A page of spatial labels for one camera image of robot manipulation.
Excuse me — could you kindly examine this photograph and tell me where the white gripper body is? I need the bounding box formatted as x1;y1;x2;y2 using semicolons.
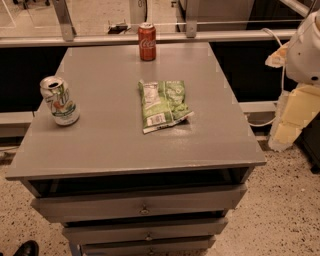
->
286;10;320;84

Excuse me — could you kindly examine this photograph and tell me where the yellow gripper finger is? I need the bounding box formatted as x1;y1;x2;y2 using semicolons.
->
268;83;320;152
265;43;289;68

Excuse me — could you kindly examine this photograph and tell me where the silver green 7up can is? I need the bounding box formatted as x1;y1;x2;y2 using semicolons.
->
40;76;80;126

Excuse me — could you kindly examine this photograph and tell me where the red coke can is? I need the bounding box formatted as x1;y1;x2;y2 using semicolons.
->
138;22;156;61

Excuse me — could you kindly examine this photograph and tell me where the green chip bag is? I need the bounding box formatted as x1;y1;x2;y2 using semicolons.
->
138;80;193;134

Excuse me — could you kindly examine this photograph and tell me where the grey drawer cabinet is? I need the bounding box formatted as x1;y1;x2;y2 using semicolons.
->
5;43;268;256

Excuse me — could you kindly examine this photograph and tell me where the small dark floor object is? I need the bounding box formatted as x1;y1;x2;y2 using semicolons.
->
108;20;130;34

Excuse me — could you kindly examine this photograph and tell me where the bottom grey drawer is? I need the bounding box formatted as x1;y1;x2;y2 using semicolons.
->
82;236;216;256

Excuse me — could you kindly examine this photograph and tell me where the grey drawer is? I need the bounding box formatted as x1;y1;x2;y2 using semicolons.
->
82;236;216;256
62;218;228;245
31;184;247;223

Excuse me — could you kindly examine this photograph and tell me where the middle grey drawer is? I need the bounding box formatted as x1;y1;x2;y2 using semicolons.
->
62;218;228;245

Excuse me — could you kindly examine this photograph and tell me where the metal railing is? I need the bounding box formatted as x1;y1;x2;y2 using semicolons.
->
0;0;320;48

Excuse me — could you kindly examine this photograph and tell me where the top grey drawer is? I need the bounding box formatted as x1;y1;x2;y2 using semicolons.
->
31;184;247;223

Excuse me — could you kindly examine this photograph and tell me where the black shoe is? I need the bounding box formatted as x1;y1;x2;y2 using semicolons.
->
13;240;39;256

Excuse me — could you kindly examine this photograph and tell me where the white cable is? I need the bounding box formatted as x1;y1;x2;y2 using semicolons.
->
247;27;288;128

